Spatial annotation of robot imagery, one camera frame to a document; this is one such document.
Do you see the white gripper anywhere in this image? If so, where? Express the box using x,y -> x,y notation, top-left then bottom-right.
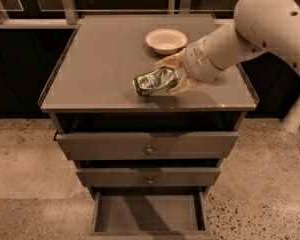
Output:
154,38 -> 223,95

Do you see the crushed green can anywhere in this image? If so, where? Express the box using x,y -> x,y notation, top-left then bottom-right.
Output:
133,66 -> 179,96

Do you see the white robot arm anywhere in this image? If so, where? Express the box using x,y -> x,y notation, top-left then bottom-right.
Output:
155,0 -> 300,94

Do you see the top drawer brass knob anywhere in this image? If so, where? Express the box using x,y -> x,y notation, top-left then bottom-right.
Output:
145,145 -> 153,155

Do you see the drawer brass knob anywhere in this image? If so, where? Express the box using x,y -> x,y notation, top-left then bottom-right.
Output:
147,176 -> 153,185
145,145 -> 153,155

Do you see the grey drawer cabinet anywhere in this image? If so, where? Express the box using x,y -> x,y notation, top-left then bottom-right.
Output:
37,13 -> 260,240

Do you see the middle drawer brass knob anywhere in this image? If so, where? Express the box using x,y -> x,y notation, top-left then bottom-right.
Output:
147,176 -> 153,185

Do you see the middle grey drawer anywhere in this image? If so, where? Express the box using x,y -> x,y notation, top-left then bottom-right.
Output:
77,167 -> 221,187

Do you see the grey drawer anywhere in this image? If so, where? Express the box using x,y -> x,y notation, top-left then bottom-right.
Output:
77,167 -> 221,187
56,131 -> 238,161
85,187 -> 219,240

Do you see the top grey drawer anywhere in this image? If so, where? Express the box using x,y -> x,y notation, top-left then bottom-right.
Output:
56,131 -> 238,161

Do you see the bottom grey drawer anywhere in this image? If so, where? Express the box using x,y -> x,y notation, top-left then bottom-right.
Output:
85,187 -> 219,240

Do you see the white paper bowl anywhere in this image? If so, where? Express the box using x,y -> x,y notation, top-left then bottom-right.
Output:
146,29 -> 188,55

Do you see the metal railing frame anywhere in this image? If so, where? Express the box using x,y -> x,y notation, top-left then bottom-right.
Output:
0,0 -> 300,30

